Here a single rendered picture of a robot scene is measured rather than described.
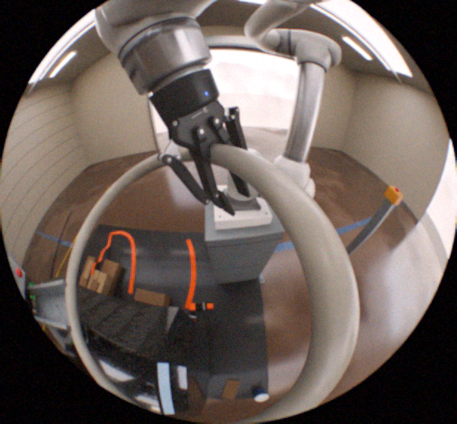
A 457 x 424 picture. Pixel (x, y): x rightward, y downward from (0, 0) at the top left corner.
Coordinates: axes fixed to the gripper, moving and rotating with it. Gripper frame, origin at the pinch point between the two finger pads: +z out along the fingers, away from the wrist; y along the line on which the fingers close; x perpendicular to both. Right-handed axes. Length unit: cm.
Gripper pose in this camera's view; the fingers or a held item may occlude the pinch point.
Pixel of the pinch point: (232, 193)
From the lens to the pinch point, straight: 25.5
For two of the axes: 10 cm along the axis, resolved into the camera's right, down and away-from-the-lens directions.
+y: -6.3, 7.1, -3.2
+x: 7.1, 3.6, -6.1
